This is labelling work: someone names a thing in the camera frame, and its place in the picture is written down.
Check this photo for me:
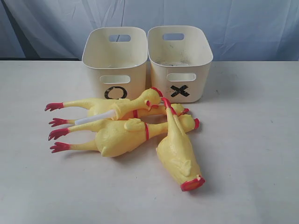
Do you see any cream bin marked X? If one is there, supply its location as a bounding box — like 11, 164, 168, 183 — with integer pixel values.
148, 26, 213, 103

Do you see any whole yellow rubber chicken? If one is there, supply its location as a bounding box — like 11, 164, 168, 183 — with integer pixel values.
45, 98, 189, 127
48, 114, 200, 158

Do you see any cream bin marked O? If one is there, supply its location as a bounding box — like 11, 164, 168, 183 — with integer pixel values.
82, 27, 148, 100

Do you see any chicken head with white tube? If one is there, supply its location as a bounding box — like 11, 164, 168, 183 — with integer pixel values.
74, 87, 163, 125

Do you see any legless yellow rubber chicken body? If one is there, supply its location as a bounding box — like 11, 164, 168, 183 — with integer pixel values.
156, 97, 205, 191

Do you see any blue-grey backdrop curtain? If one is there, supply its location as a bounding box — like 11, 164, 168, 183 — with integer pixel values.
0, 0, 299, 61

